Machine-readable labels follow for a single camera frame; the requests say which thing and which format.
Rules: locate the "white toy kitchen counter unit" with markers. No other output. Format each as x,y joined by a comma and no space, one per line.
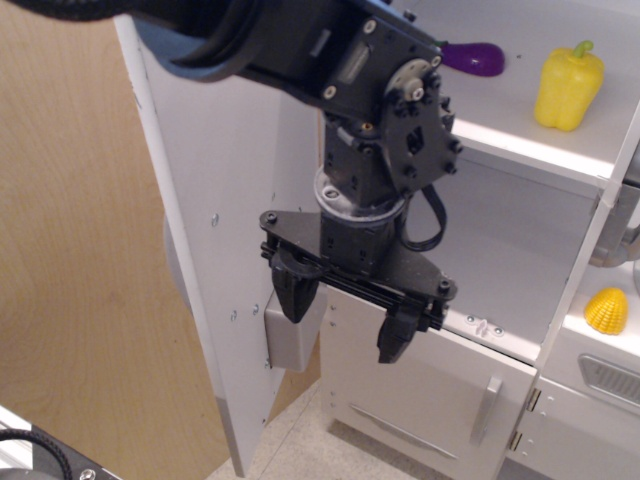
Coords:
583,421

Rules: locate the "yellow toy corn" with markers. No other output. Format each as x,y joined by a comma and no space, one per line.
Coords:
607,311

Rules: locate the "white lower freezer door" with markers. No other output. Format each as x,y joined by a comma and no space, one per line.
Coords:
424,405

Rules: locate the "yellow toy bell pepper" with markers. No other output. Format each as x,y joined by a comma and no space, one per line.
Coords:
570,80

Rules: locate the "black robot base with cable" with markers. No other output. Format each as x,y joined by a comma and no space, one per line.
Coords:
28,452

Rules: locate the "light wooden panel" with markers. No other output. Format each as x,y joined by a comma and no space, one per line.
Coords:
97,346

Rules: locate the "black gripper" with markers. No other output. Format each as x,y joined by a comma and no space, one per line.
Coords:
376,262

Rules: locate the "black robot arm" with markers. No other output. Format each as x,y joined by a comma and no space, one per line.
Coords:
374,75

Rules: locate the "white fridge door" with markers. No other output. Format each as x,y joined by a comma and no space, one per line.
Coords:
223,154

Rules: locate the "grey lower door handle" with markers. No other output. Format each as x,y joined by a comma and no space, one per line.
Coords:
487,404

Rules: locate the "grey toy faucet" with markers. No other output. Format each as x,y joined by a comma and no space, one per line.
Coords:
618,242

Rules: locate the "white toy fridge cabinet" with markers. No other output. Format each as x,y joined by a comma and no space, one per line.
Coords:
527,203

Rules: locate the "grey ice dispenser panel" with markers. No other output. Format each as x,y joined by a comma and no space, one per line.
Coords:
290,345

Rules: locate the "purple toy eggplant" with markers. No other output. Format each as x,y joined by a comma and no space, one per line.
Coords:
481,59

